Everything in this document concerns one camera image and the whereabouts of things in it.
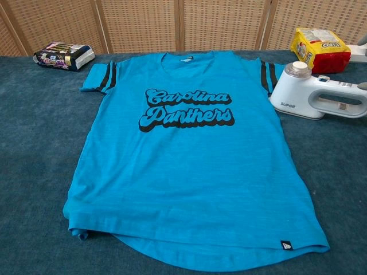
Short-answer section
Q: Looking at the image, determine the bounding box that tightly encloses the white handheld steamer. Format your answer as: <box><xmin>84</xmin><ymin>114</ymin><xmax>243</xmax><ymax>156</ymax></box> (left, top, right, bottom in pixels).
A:
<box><xmin>269</xmin><ymin>61</ymin><xmax>367</xmax><ymax>120</ymax></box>

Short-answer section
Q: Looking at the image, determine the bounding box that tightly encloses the white power strip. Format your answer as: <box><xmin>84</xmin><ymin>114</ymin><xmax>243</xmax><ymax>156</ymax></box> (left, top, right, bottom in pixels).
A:
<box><xmin>348</xmin><ymin>38</ymin><xmax>367</xmax><ymax>64</ymax></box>

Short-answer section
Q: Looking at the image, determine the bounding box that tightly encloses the dark teal table carpet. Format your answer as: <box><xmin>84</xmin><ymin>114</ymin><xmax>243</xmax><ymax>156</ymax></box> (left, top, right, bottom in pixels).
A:
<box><xmin>0</xmin><ymin>50</ymin><xmax>367</xmax><ymax>275</ymax></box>

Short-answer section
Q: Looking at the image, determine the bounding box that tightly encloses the dark snack package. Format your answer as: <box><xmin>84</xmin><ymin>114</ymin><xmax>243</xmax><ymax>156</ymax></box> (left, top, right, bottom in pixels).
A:
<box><xmin>33</xmin><ymin>41</ymin><xmax>96</xmax><ymax>72</ymax></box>

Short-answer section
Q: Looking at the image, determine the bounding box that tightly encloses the blue Carolina Panthers t-shirt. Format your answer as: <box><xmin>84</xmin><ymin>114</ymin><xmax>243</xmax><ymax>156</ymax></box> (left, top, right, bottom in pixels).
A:
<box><xmin>63</xmin><ymin>50</ymin><xmax>331</xmax><ymax>266</ymax></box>

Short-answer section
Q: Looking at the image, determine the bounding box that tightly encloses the yellow red snack package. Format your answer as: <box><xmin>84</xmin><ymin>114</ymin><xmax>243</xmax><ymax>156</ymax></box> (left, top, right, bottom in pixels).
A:
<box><xmin>290</xmin><ymin>27</ymin><xmax>352</xmax><ymax>74</ymax></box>

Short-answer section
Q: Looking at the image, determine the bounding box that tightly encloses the wicker folding screen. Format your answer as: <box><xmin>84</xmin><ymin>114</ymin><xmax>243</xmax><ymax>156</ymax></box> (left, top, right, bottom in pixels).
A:
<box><xmin>0</xmin><ymin>0</ymin><xmax>367</xmax><ymax>57</ymax></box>

